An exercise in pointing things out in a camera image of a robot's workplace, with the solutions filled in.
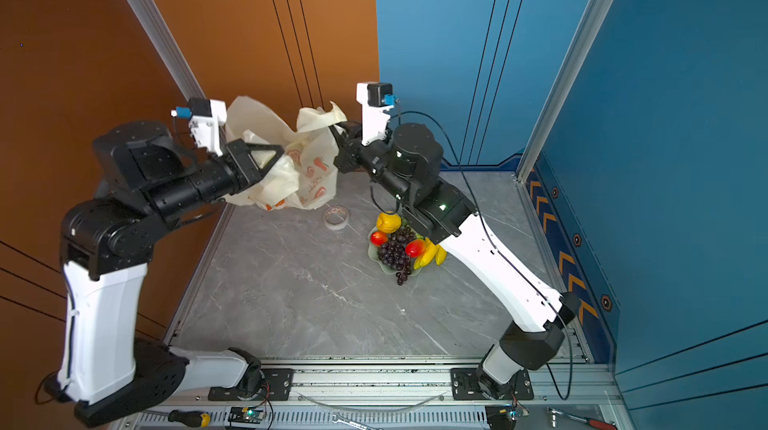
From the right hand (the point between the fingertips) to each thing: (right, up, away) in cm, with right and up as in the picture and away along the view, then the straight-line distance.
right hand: (329, 120), depth 52 cm
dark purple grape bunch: (+12, -30, +35) cm, 48 cm away
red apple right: (+18, -28, +33) cm, 47 cm away
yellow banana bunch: (+23, -29, +33) cm, 50 cm away
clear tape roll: (-9, -20, +54) cm, 58 cm away
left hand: (-7, -5, -2) cm, 9 cm away
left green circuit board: (-24, -66, +18) cm, 72 cm away
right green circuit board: (+37, -65, +17) cm, 77 cm away
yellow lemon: (+10, -21, +41) cm, 47 cm away
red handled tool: (+58, -66, +16) cm, 89 cm away
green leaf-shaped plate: (+5, -31, +39) cm, 50 cm away
